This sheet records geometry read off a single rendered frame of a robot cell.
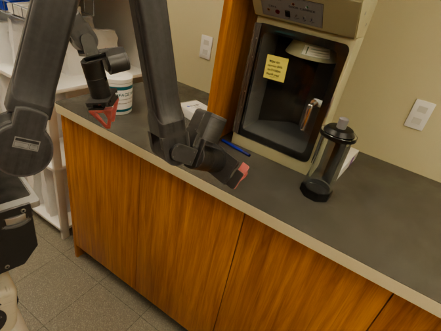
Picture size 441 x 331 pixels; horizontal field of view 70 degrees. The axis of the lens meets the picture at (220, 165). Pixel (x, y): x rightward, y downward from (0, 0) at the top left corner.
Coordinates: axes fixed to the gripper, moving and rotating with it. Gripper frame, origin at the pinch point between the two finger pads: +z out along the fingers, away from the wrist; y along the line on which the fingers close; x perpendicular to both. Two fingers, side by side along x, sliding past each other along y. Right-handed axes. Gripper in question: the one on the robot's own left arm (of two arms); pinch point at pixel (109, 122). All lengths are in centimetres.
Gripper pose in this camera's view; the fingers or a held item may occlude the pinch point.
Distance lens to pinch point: 105.1
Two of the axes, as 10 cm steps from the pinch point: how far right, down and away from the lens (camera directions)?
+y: 0.1, -5.9, 8.0
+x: -10.0, 0.4, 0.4
